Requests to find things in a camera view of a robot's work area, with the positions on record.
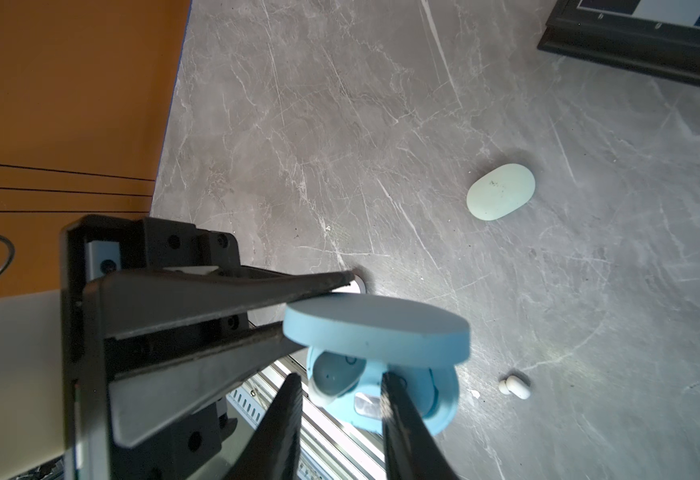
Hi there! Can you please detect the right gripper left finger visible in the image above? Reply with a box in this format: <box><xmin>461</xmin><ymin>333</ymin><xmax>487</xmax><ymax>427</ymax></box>
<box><xmin>226</xmin><ymin>373</ymin><xmax>303</xmax><ymax>480</ymax></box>

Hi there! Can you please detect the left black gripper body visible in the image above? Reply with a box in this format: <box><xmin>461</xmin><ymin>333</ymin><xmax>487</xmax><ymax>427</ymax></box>
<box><xmin>61</xmin><ymin>215</ymin><xmax>248</xmax><ymax>479</ymax></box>

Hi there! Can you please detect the blue earbud case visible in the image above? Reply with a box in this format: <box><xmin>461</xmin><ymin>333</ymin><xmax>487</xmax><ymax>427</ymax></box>
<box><xmin>283</xmin><ymin>293</ymin><xmax>471</xmax><ymax>435</ymax></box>

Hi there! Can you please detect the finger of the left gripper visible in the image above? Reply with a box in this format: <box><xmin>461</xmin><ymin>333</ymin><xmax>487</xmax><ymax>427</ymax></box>
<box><xmin>83</xmin><ymin>267</ymin><xmax>355</xmax><ymax>339</ymax></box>
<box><xmin>109</xmin><ymin>322</ymin><xmax>304</xmax><ymax>447</ymax></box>

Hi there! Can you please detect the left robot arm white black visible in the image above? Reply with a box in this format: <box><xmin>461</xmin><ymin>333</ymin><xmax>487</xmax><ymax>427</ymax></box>
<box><xmin>0</xmin><ymin>215</ymin><xmax>354</xmax><ymax>479</ymax></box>

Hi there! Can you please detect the mint green earbud case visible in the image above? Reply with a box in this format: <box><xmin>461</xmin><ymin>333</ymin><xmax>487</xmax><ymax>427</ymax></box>
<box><xmin>466</xmin><ymin>163</ymin><xmax>536</xmax><ymax>221</ymax></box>

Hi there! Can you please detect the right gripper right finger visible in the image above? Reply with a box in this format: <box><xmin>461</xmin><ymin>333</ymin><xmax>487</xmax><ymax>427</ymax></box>
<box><xmin>381</xmin><ymin>372</ymin><xmax>458</xmax><ymax>480</ymax></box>

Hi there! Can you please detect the black grey checkerboard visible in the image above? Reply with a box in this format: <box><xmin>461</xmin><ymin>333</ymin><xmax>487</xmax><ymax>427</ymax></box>
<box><xmin>538</xmin><ymin>0</ymin><xmax>700</xmax><ymax>87</ymax></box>

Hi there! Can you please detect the white earbud near blue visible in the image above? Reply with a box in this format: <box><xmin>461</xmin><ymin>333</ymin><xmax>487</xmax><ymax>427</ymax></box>
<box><xmin>498</xmin><ymin>375</ymin><xmax>531</xmax><ymax>400</ymax></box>

